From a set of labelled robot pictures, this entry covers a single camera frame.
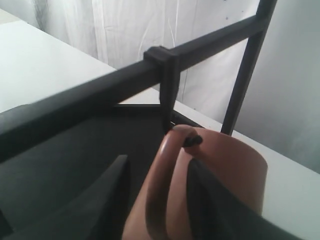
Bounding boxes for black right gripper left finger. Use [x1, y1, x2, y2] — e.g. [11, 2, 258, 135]
[3, 155, 130, 240]

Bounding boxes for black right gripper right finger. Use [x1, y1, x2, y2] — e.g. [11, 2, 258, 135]
[187, 159, 320, 240]

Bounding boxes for terracotta orange mug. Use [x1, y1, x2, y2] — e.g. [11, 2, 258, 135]
[121, 125, 268, 240]

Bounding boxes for black metal shelf rack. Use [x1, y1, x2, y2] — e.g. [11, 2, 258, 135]
[0, 0, 277, 240]

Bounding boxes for white backdrop curtain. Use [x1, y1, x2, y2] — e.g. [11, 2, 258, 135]
[33, 0, 320, 172]

